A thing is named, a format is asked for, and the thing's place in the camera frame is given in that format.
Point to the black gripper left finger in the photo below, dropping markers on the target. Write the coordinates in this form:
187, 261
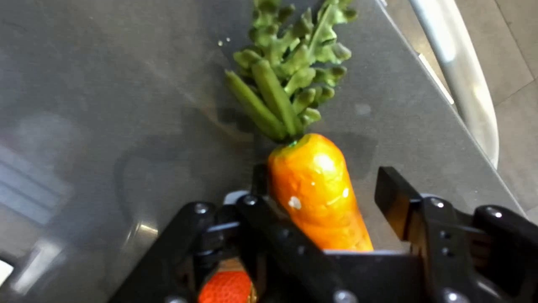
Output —
246, 252

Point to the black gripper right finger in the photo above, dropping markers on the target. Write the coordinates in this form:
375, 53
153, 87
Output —
465, 252

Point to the orange toy carrot green leaves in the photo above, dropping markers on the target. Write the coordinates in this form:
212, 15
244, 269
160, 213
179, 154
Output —
320, 190

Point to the red toy strawberry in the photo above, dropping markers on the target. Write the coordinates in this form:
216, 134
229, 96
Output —
227, 286

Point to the stainless steel dishwasher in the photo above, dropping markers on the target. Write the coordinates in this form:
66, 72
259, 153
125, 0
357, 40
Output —
465, 84

